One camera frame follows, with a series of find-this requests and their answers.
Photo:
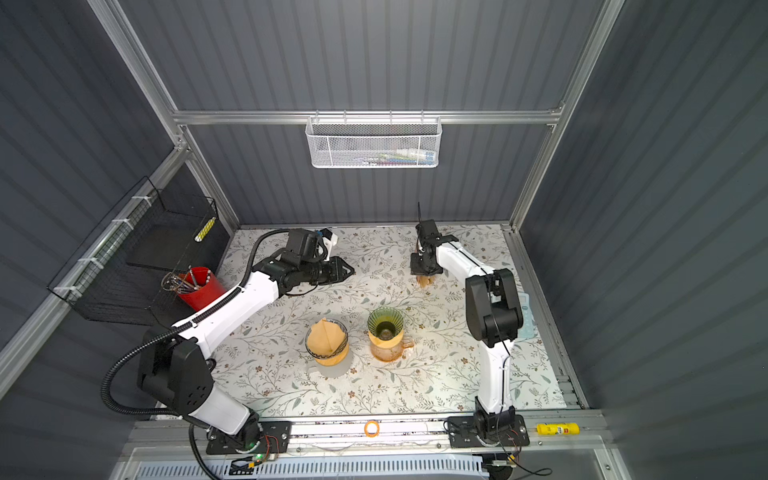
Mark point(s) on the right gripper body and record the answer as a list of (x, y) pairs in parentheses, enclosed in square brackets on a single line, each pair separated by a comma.
[(420, 268)]

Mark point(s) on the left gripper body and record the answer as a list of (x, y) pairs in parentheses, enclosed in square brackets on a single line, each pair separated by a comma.
[(321, 272)]

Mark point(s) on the single brown paper filter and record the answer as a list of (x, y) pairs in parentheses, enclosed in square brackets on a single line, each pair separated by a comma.
[(327, 339)]

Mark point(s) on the green glass dripper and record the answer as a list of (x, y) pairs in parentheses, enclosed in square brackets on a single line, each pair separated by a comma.
[(385, 323)]

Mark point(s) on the orange glass pitcher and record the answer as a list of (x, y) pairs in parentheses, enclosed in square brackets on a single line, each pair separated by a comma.
[(389, 354)]

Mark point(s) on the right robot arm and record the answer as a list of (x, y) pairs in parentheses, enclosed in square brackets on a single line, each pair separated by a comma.
[(493, 316)]

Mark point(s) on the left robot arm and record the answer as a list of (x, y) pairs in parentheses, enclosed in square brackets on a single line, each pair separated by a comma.
[(174, 367)]

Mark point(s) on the brown paper coffee filters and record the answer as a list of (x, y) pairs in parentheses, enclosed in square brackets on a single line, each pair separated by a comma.
[(424, 280)]

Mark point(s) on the white frosted mug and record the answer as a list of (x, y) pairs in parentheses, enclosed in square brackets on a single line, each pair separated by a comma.
[(335, 371)]

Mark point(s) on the red ribbed utensil cup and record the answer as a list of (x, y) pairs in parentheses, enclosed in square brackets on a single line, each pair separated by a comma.
[(199, 288)]

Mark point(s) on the light blue calculator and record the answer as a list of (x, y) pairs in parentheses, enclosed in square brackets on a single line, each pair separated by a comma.
[(528, 330)]

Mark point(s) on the yellow highlighter in basket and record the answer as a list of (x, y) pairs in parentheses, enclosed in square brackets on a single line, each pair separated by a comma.
[(205, 230)]

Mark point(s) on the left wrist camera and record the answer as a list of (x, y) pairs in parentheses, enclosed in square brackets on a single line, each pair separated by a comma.
[(329, 241)]

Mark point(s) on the white wire mesh basket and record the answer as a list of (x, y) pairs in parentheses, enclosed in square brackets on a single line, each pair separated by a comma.
[(390, 143)]

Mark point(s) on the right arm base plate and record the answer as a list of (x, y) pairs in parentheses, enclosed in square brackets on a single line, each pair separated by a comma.
[(487, 431)]

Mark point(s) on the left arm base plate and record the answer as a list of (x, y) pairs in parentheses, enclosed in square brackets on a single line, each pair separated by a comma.
[(256, 437)]

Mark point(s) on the black wire wall basket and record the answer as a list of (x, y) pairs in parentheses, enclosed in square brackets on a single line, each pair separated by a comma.
[(119, 278)]

